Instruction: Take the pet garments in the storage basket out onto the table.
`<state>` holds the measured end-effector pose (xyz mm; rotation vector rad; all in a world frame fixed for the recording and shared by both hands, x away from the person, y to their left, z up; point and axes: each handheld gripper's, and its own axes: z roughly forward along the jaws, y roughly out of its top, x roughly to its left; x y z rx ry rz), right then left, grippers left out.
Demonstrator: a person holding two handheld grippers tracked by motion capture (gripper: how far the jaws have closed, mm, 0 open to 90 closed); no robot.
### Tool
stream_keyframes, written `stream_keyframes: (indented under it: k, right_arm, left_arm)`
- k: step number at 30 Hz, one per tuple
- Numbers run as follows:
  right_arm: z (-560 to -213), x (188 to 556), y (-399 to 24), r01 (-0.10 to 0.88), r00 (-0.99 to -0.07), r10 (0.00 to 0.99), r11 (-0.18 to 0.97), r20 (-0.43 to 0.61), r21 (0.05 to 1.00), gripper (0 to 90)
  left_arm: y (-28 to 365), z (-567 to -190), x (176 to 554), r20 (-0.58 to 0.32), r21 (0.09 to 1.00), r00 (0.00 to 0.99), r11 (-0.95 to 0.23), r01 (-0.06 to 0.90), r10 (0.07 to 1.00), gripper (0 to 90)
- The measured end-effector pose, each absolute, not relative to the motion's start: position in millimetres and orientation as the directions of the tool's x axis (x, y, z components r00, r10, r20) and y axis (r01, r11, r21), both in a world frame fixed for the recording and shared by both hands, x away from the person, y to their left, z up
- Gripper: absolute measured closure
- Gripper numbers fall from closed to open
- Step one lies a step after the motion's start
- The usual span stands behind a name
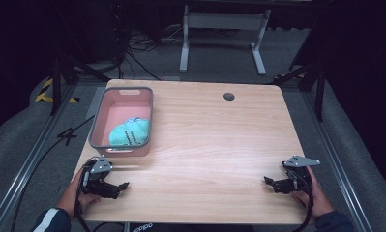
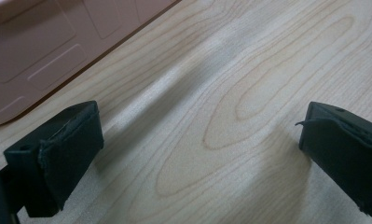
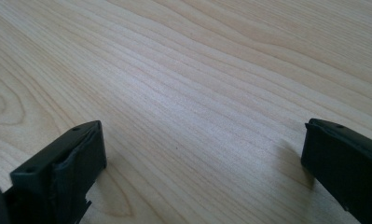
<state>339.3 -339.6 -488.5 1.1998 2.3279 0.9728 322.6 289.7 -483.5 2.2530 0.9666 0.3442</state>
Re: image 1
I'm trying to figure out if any person's dark clothing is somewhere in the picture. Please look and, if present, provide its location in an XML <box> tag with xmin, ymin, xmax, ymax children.
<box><xmin>128</xmin><ymin>221</ymin><xmax>256</xmax><ymax>232</ymax></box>

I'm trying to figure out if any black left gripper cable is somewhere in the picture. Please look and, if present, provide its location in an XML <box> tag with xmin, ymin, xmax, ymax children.
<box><xmin>73</xmin><ymin>158</ymin><xmax>100</xmax><ymax>232</ymax></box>

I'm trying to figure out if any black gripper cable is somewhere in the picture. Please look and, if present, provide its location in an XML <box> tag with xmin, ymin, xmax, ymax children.
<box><xmin>73</xmin><ymin>158</ymin><xmax>100</xmax><ymax>232</ymax></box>
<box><xmin>290</xmin><ymin>170</ymin><xmax>314</xmax><ymax>232</ymax></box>

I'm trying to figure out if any white metal desk frame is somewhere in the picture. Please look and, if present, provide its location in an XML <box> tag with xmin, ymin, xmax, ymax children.
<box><xmin>179</xmin><ymin>4</ymin><xmax>273</xmax><ymax>77</ymax></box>

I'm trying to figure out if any aluminium floor rail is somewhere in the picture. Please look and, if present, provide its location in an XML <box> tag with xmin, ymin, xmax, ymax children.
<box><xmin>0</xmin><ymin>84</ymin><xmax>77</xmax><ymax>232</ymax></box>
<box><xmin>300</xmin><ymin>91</ymin><xmax>374</xmax><ymax>232</ymax></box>

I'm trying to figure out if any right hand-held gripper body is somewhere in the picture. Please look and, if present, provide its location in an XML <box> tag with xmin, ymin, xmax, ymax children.
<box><xmin>276</xmin><ymin>155</ymin><xmax>321</xmax><ymax>195</ymax></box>

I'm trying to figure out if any teal cloth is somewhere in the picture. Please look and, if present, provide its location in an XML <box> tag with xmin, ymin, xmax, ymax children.
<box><xmin>108</xmin><ymin>116</ymin><xmax>151</xmax><ymax>147</ymax></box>

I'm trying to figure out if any pink basket with grey rim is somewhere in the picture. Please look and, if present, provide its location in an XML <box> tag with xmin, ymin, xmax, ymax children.
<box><xmin>88</xmin><ymin>86</ymin><xmax>155</xmax><ymax>159</ymax></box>

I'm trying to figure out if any bundle of black floor cables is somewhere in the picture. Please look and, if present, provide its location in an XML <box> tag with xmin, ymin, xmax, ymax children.
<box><xmin>115</xmin><ymin>25</ymin><xmax>183</xmax><ymax>81</ymax></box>

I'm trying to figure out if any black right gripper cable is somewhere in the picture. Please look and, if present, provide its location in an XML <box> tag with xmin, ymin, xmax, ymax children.
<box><xmin>290</xmin><ymin>170</ymin><xmax>314</xmax><ymax>232</ymax></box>

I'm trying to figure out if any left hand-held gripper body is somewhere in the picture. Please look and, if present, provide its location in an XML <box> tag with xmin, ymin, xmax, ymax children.
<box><xmin>81</xmin><ymin>155</ymin><xmax>121</xmax><ymax>198</ymax></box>

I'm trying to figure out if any person's right hand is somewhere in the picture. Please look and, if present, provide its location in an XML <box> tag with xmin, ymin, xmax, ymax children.
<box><xmin>292</xmin><ymin>165</ymin><xmax>336</xmax><ymax>222</ymax></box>

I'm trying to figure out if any person's left hand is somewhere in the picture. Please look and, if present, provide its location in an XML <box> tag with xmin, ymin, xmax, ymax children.
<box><xmin>56</xmin><ymin>167</ymin><xmax>102</xmax><ymax>219</ymax></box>

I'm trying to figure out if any black metal stand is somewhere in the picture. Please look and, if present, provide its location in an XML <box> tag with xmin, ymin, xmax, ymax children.
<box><xmin>49</xmin><ymin>52</ymin><xmax>111</xmax><ymax>116</ymax></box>
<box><xmin>272</xmin><ymin>57</ymin><xmax>328</xmax><ymax>123</ymax></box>

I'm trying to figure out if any black floor cable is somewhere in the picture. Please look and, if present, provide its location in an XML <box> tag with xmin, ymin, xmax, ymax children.
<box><xmin>10</xmin><ymin>115</ymin><xmax>96</xmax><ymax>232</ymax></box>

